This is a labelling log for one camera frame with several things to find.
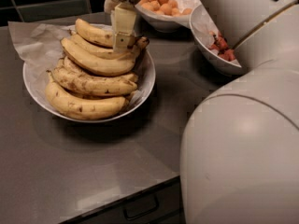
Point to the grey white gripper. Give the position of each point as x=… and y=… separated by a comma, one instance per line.
x=123, y=22

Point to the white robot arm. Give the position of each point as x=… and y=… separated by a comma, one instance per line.
x=239, y=158

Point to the white bowl with oranges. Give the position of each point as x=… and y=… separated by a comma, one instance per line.
x=162, y=22

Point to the hidden middle yellow banana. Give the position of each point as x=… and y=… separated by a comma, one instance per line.
x=71, y=66

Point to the spotted brown yellow banana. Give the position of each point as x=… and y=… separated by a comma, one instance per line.
x=95, y=86

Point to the paper liner in strawberry bowl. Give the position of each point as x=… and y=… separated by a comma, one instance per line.
x=202, y=25

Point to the large white banana bowl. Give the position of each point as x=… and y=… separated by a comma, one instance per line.
x=35, y=78

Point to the white bowl with strawberries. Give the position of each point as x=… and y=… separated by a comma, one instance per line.
x=208, y=55

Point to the pile of small oranges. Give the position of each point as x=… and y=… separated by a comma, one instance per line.
x=165, y=7

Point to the white paper under bananas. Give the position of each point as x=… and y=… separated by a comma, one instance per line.
x=32, y=39

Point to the pile of red strawberries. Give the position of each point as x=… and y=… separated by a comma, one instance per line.
x=221, y=47

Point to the black drawer handle left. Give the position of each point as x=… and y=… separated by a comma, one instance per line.
x=141, y=207

